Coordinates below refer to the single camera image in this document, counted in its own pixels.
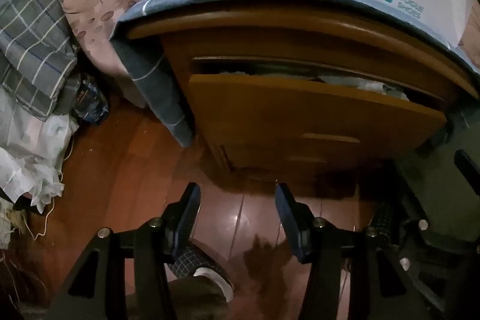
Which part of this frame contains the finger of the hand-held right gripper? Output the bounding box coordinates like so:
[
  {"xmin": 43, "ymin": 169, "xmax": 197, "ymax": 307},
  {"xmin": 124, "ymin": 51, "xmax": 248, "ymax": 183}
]
[{"xmin": 455, "ymin": 151, "xmax": 480, "ymax": 189}]

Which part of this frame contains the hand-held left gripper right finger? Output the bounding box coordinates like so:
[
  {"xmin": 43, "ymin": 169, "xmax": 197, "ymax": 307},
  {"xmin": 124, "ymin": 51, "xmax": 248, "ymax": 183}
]
[{"xmin": 274, "ymin": 182, "xmax": 447, "ymax": 320}]

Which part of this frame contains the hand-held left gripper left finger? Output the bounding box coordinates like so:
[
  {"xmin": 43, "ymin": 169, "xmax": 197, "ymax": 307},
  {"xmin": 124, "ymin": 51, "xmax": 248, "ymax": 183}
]
[{"xmin": 45, "ymin": 182, "xmax": 203, "ymax": 320}]

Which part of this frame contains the wooden drawer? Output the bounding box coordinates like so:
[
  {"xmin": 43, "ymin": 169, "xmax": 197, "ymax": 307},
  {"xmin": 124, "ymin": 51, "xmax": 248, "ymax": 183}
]
[
  {"xmin": 219, "ymin": 142, "xmax": 424, "ymax": 178},
  {"xmin": 187, "ymin": 55, "xmax": 449, "ymax": 157}
]

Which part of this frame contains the dark plaid slipper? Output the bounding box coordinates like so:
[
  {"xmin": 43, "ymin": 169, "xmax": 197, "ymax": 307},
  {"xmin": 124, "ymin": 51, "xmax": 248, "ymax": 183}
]
[
  {"xmin": 170, "ymin": 244, "xmax": 229, "ymax": 291},
  {"xmin": 369, "ymin": 202, "xmax": 396, "ymax": 246}
]

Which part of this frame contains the white sock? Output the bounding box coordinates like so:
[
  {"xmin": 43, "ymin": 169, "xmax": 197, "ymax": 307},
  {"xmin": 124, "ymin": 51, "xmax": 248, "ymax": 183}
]
[{"xmin": 193, "ymin": 267, "xmax": 235, "ymax": 302}]

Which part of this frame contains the blue checked cloth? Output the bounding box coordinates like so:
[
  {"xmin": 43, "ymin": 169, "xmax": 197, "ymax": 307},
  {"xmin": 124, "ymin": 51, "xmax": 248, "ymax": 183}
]
[{"xmin": 109, "ymin": 0, "xmax": 480, "ymax": 149}]

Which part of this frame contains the blue packet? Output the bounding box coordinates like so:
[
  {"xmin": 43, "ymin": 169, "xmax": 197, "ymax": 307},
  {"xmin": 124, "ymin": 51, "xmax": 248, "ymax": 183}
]
[{"xmin": 73, "ymin": 74, "xmax": 109, "ymax": 126}]

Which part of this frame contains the white printed sheet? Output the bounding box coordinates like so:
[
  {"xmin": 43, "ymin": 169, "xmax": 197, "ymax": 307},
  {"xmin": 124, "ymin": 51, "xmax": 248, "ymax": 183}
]
[{"xmin": 0, "ymin": 88, "xmax": 79, "ymax": 216}]

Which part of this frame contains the wooden nightstand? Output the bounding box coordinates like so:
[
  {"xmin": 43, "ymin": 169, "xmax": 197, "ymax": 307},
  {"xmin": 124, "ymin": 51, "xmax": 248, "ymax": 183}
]
[{"xmin": 127, "ymin": 0, "xmax": 466, "ymax": 193}]

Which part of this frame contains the grey plaid bedding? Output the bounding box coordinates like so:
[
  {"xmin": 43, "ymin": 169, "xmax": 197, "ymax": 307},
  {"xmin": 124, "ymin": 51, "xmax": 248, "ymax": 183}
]
[{"xmin": 0, "ymin": 0, "xmax": 79, "ymax": 118}]

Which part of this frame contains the white cord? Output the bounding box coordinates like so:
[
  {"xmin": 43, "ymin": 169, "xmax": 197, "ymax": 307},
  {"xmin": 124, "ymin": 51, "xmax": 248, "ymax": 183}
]
[{"xmin": 22, "ymin": 170, "xmax": 64, "ymax": 242}]

